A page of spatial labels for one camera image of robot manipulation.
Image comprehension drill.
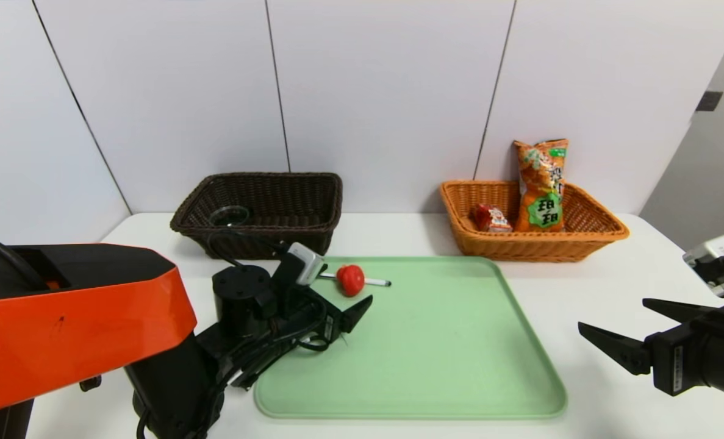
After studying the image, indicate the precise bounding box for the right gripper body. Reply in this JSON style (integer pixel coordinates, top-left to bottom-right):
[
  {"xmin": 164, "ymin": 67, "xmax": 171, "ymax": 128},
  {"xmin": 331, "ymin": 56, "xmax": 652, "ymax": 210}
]
[{"xmin": 645, "ymin": 304, "xmax": 724, "ymax": 405}]

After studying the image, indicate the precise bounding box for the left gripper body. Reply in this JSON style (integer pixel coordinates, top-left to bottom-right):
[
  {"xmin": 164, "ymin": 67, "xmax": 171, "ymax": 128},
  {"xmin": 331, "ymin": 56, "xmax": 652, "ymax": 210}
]
[{"xmin": 287, "ymin": 299, "xmax": 345, "ymax": 345}]

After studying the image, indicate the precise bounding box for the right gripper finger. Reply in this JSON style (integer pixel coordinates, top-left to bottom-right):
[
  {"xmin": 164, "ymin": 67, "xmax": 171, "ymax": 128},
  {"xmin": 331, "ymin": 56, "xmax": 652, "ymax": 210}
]
[
  {"xmin": 642, "ymin": 298, "xmax": 718, "ymax": 324},
  {"xmin": 577, "ymin": 321, "xmax": 652, "ymax": 376}
]

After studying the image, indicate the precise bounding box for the red rubber duck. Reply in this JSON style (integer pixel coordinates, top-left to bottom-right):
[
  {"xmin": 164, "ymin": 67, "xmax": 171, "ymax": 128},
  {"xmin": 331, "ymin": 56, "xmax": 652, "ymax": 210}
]
[{"xmin": 336, "ymin": 264, "xmax": 366, "ymax": 298}]

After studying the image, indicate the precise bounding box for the red milk carton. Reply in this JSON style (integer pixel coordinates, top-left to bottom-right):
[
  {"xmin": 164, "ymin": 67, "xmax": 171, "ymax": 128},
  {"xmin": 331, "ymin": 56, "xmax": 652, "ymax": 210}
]
[{"xmin": 470, "ymin": 203, "xmax": 514, "ymax": 233}]

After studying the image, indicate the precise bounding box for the orange snack bag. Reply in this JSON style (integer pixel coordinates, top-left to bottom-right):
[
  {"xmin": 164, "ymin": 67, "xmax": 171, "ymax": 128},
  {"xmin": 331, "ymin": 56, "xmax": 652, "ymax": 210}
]
[{"xmin": 514, "ymin": 138, "xmax": 570, "ymax": 233}]

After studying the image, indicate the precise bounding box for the dark brown wicker basket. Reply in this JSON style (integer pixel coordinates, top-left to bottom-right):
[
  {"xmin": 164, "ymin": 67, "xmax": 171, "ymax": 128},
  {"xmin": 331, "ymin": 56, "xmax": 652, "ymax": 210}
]
[{"xmin": 170, "ymin": 173, "xmax": 343, "ymax": 259}]

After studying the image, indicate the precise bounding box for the orange wicker basket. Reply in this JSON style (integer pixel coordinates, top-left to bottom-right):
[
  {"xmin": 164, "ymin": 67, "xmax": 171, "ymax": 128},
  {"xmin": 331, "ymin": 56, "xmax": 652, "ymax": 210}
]
[{"xmin": 439, "ymin": 179, "xmax": 630, "ymax": 263}]

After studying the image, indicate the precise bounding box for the white pen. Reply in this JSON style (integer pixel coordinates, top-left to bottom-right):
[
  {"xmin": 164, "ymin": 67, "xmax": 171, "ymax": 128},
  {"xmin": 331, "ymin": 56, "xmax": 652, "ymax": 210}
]
[{"xmin": 319, "ymin": 273, "xmax": 392, "ymax": 288}]

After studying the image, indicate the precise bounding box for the green plastic tray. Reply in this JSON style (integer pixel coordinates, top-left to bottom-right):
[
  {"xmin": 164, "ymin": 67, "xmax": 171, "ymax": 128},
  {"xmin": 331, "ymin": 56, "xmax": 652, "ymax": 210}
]
[{"xmin": 255, "ymin": 256, "xmax": 567, "ymax": 419}]

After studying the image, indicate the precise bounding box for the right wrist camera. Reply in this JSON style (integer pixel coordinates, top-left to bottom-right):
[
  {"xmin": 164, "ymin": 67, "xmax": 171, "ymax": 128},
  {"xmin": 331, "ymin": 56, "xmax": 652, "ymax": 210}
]
[{"xmin": 684, "ymin": 235, "xmax": 724, "ymax": 299}]

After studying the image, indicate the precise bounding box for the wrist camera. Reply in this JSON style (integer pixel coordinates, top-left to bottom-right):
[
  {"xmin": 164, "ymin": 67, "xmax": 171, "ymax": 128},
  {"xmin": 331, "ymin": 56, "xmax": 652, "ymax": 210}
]
[
  {"xmin": 684, "ymin": 235, "xmax": 724, "ymax": 299},
  {"xmin": 287, "ymin": 243, "xmax": 326, "ymax": 286}
]

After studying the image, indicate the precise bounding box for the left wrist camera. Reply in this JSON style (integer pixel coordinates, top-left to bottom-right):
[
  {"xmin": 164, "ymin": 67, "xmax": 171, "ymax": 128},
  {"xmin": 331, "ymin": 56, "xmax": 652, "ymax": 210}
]
[{"xmin": 287, "ymin": 243, "xmax": 326, "ymax": 286}]

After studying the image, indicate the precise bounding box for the left camera cable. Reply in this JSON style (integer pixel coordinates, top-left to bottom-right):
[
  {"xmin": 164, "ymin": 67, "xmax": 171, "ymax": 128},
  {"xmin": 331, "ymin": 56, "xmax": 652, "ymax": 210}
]
[{"xmin": 206, "ymin": 228, "xmax": 290, "ymax": 264}]

